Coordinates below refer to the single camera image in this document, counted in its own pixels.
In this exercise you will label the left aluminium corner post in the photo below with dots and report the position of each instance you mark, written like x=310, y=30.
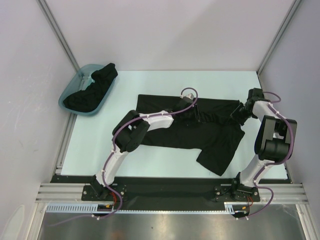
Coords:
x=53, y=23

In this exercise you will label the aluminium frame rail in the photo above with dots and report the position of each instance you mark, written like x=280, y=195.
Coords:
x=60, y=193

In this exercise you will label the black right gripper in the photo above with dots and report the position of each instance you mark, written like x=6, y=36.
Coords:
x=236, y=114

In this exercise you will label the black t shirt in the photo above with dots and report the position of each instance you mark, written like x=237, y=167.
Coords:
x=217, y=135

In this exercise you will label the light blue slotted cable duct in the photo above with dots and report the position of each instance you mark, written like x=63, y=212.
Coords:
x=80, y=208

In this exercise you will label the right aluminium corner post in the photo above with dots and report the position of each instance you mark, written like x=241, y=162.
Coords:
x=279, y=34

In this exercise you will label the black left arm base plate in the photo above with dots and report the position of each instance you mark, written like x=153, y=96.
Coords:
x=110, y=192

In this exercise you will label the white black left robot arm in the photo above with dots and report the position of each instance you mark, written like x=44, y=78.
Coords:
x=127, y=137

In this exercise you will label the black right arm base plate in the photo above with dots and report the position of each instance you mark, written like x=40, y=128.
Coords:
x=235, y=193

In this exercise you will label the black clothes in basket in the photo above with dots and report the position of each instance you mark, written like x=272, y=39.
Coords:
x=95, y=87

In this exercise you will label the teal plastic basket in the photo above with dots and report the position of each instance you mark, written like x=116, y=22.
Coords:
x=85, y=90

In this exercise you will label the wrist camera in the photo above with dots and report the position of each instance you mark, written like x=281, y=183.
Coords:
x=186, y=100
x=255, y=94

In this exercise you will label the aluminium corner post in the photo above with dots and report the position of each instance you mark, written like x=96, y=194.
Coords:
x=53, y=23
x=279, y=34

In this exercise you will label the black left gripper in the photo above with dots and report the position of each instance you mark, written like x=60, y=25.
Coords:
x=197, y=116

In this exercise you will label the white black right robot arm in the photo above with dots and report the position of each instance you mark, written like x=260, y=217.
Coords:
x=273, y=145

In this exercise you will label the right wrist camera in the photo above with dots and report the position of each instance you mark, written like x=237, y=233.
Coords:
x=255, y=94

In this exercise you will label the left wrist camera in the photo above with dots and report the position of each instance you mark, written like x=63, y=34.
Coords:
x=186, y=100

